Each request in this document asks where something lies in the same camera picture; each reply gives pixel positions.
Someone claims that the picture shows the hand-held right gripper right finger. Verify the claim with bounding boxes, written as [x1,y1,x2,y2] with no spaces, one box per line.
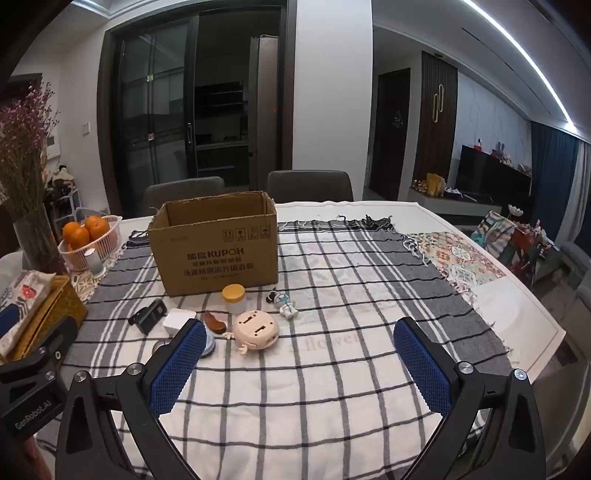
[392,316,548,480]

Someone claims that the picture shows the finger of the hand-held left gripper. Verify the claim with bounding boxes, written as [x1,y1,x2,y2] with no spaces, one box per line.
[0,305,21,340]
[25,318,79,370]

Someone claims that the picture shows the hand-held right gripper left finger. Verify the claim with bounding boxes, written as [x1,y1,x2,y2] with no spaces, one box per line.
[54,318,208,480]

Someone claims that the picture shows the silver egg-shaped object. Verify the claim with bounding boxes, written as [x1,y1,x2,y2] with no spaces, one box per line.
[153,330,217,357]

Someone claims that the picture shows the white charger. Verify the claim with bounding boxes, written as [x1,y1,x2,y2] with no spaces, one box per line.
[163,308,197,337]

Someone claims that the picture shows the brown shoe-shaped object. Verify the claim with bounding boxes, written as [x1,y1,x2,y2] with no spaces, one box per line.
[201,311,228,334]

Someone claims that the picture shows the round cream antler toy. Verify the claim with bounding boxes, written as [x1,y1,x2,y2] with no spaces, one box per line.
[226,310,280,356]

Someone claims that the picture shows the yellow lid jar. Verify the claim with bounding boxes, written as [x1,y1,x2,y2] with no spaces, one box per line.
[222,284,246,315]

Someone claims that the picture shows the brown cardboard box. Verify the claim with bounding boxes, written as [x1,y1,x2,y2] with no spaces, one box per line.
[148,191,279,297]

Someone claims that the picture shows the white blue masked figurine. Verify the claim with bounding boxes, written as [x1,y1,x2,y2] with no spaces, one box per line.
[267,288,300,320]

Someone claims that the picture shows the woven tissue box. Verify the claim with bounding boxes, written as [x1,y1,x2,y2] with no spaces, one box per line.
[0,270,88,365]

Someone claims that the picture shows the black clip-shaped object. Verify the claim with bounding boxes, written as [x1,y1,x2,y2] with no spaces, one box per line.
[128,299,168,335]

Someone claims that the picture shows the glass vase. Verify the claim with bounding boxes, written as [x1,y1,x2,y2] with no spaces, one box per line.
[11,203,68,278]

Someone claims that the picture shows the small white cup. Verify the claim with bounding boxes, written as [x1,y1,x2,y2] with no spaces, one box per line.
[85,248,105,278]

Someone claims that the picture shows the grey white plaid cloth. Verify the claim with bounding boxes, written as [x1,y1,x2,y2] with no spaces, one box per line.
[34,215,513,480]

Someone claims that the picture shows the white plastic basket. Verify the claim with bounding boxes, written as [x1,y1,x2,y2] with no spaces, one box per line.
[58,215,123,273]

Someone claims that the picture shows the pile of oranges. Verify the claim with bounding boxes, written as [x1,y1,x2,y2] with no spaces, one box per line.
[62,215,112,252]

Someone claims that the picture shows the patterned tablecloth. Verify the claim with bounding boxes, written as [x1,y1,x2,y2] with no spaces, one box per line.
[69,200,568,384]

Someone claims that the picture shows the white shoe rack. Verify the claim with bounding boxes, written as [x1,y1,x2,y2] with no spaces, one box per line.
[46,166,79,241]

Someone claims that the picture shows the striped fabric bag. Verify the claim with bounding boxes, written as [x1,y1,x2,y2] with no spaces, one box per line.
[472,210,518,259]

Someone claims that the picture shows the red gift bag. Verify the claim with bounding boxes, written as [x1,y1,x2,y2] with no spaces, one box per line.
[501,222,561,278]

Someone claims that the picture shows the white television cabinet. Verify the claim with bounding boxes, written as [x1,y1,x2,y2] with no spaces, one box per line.
[409,185,499,217]

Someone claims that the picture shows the grey dining chair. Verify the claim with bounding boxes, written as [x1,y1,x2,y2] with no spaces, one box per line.
[143,176,225,217]
[267,171,354,204]

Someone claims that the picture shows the black television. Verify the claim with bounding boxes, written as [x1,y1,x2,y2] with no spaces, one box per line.
[457,144,534,204]

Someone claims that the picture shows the blue curtain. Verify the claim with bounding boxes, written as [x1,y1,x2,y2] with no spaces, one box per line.
[529,121,580,241]

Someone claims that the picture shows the dark wooden door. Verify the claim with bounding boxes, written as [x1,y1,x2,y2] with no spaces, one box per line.
[372,68,411,199]

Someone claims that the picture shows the glass sliding door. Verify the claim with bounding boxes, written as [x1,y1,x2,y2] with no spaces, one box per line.
[104,14,296,204]

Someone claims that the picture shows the ceiling light strip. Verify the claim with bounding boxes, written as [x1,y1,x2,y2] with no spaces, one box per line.
[462,0,591,139]

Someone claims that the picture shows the dark cabinet door gold handles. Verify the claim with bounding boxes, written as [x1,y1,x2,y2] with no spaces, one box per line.
[418,51,458,185]

